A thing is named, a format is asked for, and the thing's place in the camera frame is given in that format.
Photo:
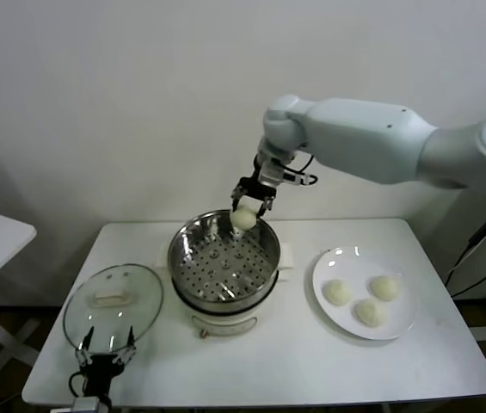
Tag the cream electric cooking pot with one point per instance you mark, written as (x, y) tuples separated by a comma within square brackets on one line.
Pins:
[(221, 324)]

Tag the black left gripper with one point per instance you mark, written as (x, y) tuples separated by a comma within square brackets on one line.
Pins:
[(100, 372)]

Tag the round glass pot lid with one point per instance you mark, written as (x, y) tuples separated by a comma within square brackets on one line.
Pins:
[(139, 297)]

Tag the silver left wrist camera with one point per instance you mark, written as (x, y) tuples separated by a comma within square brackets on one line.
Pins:
[(85, 405)]

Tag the perforated steel steamer basket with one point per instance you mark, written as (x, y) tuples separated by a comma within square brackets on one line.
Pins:
[(225, 266)]

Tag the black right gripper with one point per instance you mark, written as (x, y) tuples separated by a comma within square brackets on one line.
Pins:
[(255, 187)]

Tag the white steamed baozi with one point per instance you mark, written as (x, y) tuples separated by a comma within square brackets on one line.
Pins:
[(383, 287), (370, 312), (337, 292), (243, 219)]

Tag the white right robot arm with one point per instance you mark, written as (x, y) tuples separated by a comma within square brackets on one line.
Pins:
[(376, 137)]

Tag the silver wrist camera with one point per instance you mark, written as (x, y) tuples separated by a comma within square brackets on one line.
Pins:
[(292, 176), (85, 405)]

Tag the small white side table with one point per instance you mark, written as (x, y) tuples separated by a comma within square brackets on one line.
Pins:
[(8, 241)]

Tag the round white plate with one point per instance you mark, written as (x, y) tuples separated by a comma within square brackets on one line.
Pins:
[(354, 266)]

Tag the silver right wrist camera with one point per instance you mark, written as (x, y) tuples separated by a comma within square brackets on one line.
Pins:
[(292, 176)]

